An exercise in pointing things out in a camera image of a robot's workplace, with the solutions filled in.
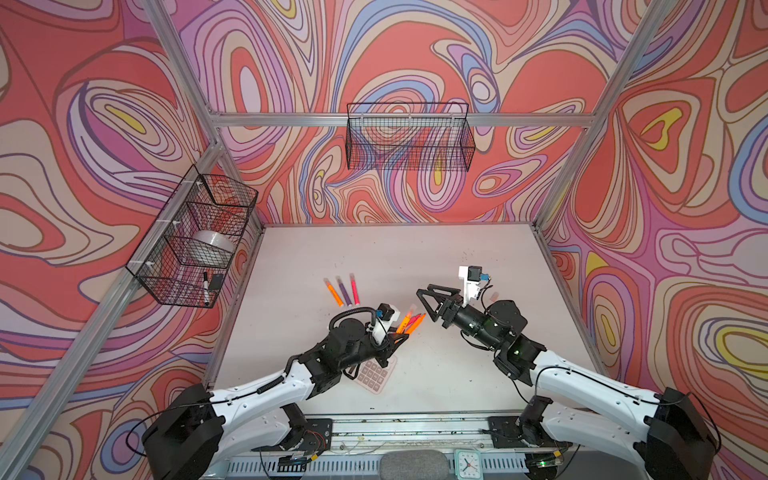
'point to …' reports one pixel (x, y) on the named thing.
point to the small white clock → (468, 464)
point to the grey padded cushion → (414, 465)
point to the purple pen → (339, 281)
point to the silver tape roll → (215, 238)
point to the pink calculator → (372, 376)
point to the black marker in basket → (206, 289)
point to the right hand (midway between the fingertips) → (423, 297)
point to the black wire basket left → (186, 257)
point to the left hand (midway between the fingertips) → (408, 334)
